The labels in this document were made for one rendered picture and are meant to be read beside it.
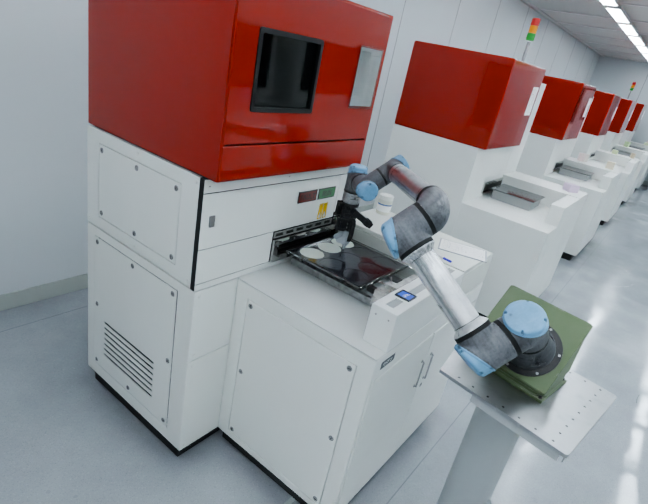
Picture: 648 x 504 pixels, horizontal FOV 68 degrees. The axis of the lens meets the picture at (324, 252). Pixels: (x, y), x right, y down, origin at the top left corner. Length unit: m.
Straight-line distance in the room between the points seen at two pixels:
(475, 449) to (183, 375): 1.07
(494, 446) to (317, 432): 0.60
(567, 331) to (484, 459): 0.51
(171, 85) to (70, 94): 1.35
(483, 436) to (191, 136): 1.35
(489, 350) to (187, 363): 1.06
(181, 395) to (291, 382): 0.44
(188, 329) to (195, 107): 0.77
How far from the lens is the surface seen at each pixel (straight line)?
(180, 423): 2.07
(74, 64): 2.94
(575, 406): 1.71
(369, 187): 1.78
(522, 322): 1.45
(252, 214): 1.74
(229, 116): 1.47
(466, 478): 1.90
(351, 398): 1.65
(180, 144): 1.63
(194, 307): 1.74
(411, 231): 1.44
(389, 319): 1.52
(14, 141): 2.89
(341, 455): 1.80
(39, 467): 2.29
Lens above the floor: 1.67
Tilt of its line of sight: 23 degrees down
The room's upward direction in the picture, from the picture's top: 12 degrees clockwise
